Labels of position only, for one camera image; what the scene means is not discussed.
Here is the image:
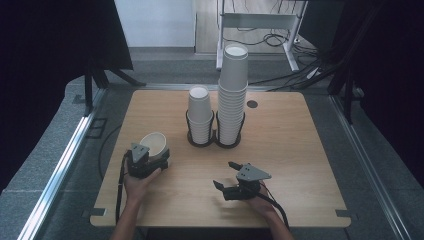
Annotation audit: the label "tall stack of paper cups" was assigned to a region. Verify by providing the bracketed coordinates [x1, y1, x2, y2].
[217, 44, 249, 146]

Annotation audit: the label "white power strip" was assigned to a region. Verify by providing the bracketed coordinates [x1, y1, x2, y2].
[306, 67, 322, 80]

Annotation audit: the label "person's left hand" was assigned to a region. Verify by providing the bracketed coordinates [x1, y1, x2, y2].
[123, 167, 163, 204]

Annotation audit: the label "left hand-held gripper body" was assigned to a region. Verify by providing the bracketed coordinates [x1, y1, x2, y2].
[125, 142, 169, 179]

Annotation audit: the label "short stack of paper cups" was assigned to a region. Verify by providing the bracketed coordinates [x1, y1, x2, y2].
[186, 85, 215, 145]

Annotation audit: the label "thin black floor cable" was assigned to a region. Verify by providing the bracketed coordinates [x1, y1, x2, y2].
[97, 123, 123, 182]

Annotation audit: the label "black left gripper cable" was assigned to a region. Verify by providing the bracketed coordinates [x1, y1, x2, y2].
[114, 151, 132, 225]

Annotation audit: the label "black wire cup holder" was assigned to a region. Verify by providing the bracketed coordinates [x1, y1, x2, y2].
[185, 110, 246, 150]

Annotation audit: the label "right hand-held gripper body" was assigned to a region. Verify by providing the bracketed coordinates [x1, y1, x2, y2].
[222, 162, 273, 202]

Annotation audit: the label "black curtain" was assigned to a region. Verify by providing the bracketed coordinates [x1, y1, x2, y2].
[0, 0, 134, 196]
[299, 0, 424, 188]

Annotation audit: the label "black metal stand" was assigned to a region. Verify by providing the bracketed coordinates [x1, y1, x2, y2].
[84, 56, 147, 118]
[328, 64, 355, 125]

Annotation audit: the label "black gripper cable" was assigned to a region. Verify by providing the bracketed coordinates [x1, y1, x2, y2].
[248, 181, 290, 231]
[114, 151, 132, 225]

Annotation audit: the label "white paper cup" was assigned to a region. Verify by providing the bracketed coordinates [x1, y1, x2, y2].
[139, 131, 168, 163]

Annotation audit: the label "black floor cables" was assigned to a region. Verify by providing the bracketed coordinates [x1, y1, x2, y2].
[226, 28, 338, 93]

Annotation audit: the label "aluminium floor rail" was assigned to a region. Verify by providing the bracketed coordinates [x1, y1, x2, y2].
[16, 88, 108, 240]
[328, 94, 414, 240]

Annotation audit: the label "white metal desk frame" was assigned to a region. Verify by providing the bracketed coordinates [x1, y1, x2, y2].
[215, 0, 308, 73]

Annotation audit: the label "person's right hand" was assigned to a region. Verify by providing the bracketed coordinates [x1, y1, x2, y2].
[244, 184, 279, 219]

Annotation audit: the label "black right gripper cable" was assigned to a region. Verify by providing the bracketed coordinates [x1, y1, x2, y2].
[248, 181, 290, 231]

